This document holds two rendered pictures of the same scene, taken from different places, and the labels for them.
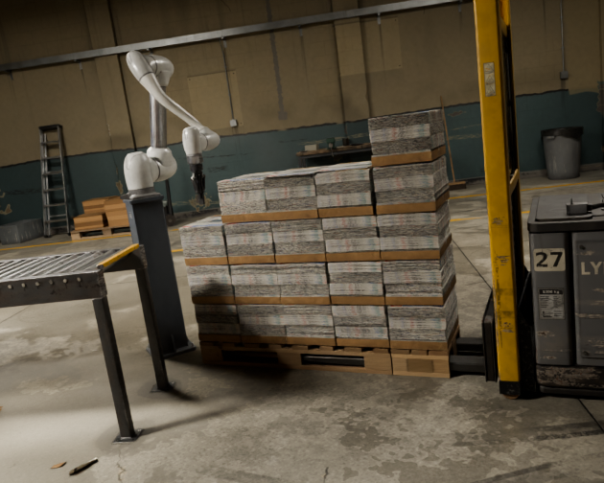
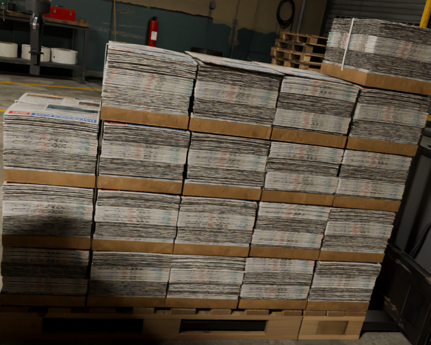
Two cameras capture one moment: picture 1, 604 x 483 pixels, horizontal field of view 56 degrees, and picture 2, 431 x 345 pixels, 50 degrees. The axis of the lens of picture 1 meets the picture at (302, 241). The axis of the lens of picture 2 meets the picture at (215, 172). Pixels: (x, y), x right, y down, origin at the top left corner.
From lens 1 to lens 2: 2.05 m
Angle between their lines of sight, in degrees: 39
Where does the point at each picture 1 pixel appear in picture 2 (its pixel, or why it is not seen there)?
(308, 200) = (262, 112)
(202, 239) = (53, 139)
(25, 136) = not seen: outside the picture
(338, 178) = (316, 91)
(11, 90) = not seen: outside the picture
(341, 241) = (290, 176)
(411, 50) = not seen: outside the picture
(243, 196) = (153, 83)
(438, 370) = (349, 332)
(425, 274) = (375, 227)
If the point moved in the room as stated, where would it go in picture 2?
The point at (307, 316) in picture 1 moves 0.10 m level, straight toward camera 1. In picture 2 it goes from (208, 271) to (224, 285)
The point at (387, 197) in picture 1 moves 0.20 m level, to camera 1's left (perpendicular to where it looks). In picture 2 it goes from (367, 130) to (333, 130)
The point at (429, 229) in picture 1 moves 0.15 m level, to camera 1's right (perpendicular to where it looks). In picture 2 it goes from (399, 176) to (419, 174)
